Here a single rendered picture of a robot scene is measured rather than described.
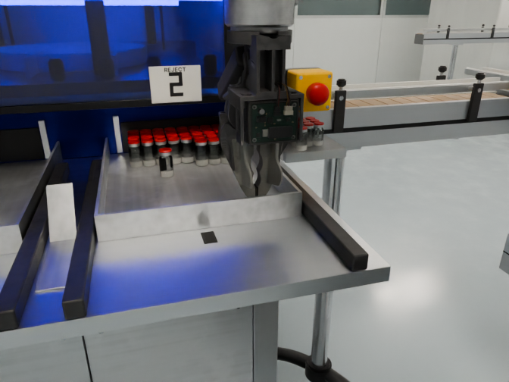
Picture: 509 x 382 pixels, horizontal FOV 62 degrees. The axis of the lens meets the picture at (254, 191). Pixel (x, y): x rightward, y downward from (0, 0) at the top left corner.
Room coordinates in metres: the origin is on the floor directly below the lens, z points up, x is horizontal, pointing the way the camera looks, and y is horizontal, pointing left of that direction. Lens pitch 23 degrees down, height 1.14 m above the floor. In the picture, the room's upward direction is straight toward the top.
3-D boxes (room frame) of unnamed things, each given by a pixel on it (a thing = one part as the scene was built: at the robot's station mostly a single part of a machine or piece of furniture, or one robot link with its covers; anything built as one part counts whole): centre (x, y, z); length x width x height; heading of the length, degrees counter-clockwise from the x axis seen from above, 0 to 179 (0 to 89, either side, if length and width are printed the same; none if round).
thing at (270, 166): (0.50, -0.02, 0.95); 0.06 x 0.03 x 0.09; 16
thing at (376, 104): (1.04, -0.34, 0.92); 0.69 x 0.15 x 0.16; 106
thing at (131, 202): (0.65, 0.11, 0.90); 0.34 x 0.26 x 0.04; 16
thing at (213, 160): (0.72, 0.07, 0.90); 0.02 x 0.02 x 0.05
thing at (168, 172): (0.66, 0.14, 0.90); 0.02 x 0.02 x 0.04
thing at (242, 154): (0.49, 0.01, 0.95); 0.06 x 0.03 x 0.09; 16
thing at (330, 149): (0.87, -0.10, 0.87); 0.14 x 0.13 x 0.02; 16
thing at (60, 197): (0.42, 0.22, 0.91); 0.14 x 0.03 x 0.06; 16
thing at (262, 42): (0.49, -0.01, 1.06); 0.09 x 0.08 x 0.12; 16
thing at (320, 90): (0.78, -0.11, 0.99); 0.04 x 0.04 x 0.04; 16
